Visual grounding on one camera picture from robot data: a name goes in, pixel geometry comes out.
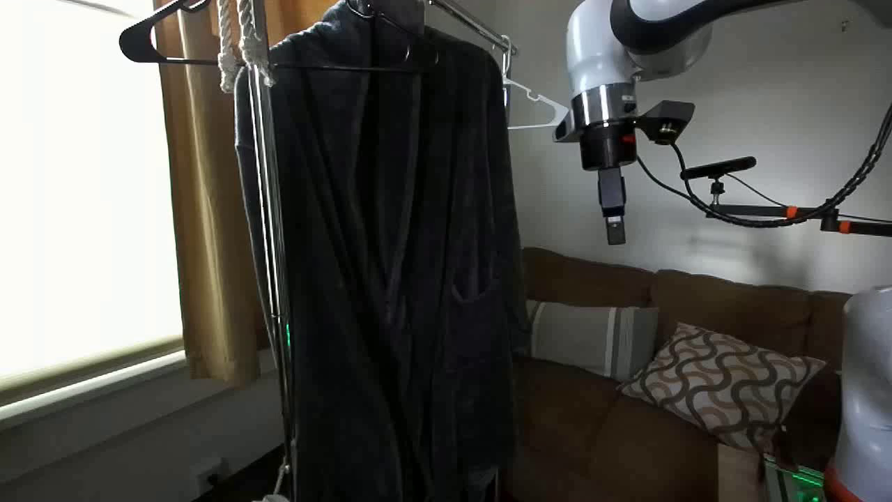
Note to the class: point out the grey striped pillow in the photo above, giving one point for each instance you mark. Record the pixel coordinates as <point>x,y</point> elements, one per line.
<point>587,336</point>

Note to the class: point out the brown sofa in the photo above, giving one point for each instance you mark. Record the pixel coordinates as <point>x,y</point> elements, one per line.
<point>575,435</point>

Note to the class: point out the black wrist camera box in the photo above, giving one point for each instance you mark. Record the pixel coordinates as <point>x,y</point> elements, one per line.
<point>665,117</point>

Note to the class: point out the green-lit control box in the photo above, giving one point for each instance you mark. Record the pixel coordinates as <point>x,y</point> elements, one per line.
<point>799,480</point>

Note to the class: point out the brown wave-patterned pillow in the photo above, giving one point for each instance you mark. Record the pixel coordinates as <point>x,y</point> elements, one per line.
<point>721,381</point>

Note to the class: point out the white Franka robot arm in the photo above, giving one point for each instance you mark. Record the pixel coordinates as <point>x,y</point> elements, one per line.
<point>596,45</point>

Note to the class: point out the wide mustard curtain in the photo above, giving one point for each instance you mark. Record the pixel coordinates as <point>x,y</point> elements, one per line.
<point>198,233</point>

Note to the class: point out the black clothes hanger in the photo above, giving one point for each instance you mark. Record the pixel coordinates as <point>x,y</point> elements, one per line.
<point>129,45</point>

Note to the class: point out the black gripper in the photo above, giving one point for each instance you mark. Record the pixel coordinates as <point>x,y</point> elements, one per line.
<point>610,145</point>

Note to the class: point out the dark bath robe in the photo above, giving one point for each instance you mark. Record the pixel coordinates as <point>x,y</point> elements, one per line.
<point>391,280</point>

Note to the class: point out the white plastic clothes hanger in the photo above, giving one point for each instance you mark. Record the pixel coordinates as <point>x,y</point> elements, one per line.
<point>534,98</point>

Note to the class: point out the black stereo camera bar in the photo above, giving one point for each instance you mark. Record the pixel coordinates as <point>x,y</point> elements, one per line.
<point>718,167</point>

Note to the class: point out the bright window blind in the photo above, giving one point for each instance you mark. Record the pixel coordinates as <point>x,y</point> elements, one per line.
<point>84,185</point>

